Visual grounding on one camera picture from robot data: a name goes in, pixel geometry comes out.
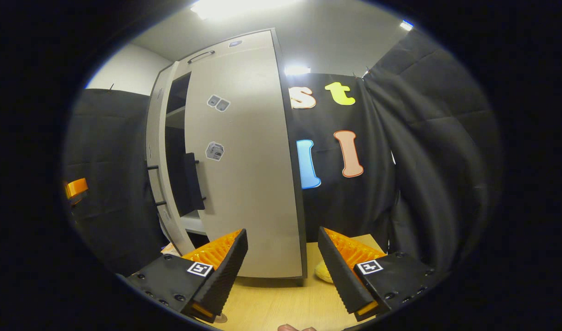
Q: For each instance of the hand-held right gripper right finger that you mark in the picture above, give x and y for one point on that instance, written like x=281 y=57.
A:
x=341 y=276

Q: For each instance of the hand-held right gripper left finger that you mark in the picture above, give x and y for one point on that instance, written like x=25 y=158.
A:
x=226 y=280

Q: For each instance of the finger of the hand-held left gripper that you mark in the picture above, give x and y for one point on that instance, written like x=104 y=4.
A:
x=76 y=187

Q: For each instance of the round brown coaster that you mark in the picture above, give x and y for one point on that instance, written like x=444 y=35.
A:
x=221 y=318

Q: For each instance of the white cabinet door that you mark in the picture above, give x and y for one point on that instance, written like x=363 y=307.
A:
x=249 y=184
x=153 y=138

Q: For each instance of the white cabinet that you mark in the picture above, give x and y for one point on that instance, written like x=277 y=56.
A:
x=258 y=39

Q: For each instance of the yellow plush toy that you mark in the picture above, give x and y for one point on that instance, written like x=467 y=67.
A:
x=324 y=272

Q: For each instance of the black backdrop cloth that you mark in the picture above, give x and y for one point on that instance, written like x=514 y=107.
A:
x=423 y=161

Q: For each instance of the ceiling light panel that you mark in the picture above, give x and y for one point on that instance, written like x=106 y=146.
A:
x=297 y=70

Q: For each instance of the long ceiling light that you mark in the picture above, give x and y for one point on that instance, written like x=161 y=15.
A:
x=244 y=7

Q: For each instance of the small ceiling light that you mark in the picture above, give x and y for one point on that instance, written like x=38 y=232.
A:
x=406 y=25

